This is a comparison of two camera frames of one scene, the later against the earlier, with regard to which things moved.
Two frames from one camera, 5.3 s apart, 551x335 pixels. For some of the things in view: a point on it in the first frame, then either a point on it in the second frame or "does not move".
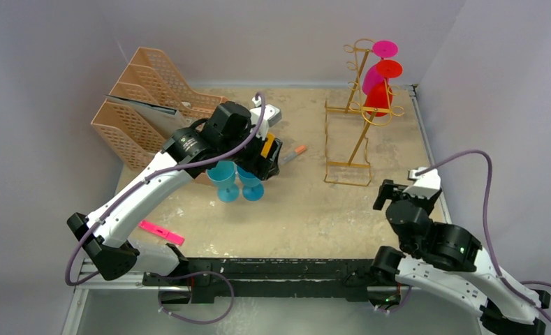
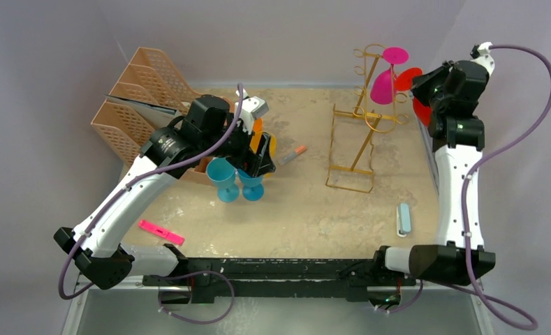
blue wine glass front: [223, 176] does not move
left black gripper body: [249, 158] does not move
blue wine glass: [253, 188] does not move
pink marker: [170, 236] does not move
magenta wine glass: [382, 49] → [384, 85]
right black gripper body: [396, 195] → [429, 84]
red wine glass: [377, 95] → [403, 82]
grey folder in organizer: [166, 121] does not move
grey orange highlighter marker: [297, 151] does not move
